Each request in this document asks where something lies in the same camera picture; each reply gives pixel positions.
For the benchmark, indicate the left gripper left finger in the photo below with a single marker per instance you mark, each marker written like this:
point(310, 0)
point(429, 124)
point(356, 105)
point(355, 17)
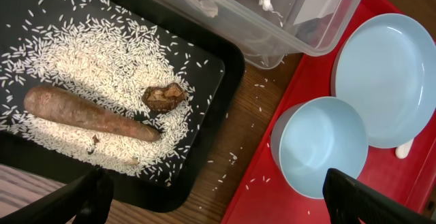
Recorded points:
point(85, 200)

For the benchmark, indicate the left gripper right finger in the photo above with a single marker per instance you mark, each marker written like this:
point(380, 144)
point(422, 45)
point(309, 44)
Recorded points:
point(350, 201)

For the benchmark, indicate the light blue rice bowl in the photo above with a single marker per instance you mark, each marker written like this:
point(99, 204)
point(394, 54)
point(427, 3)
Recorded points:
point(311, 137)

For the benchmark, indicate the brown sweet potato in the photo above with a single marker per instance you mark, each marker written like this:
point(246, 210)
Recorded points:
point(61, 106)

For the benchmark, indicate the dark mushroom scrap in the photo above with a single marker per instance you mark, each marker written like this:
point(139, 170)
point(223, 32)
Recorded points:
point(163, 99)

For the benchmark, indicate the large light blue plate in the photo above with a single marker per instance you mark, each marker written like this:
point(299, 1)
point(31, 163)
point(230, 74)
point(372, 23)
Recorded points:
point(386, 71)

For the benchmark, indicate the white rice pile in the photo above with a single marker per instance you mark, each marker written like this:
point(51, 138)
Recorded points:
point(109, 58)

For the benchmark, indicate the black food waste tray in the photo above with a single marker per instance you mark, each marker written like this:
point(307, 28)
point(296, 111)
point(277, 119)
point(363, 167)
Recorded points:
point(215, 84)

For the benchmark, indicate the clear plastic waste bin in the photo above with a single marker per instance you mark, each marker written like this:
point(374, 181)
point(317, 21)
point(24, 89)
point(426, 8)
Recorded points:
point(312, 27)

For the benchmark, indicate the white plastic spoon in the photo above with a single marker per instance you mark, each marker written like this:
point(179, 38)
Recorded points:
point(402, 151)

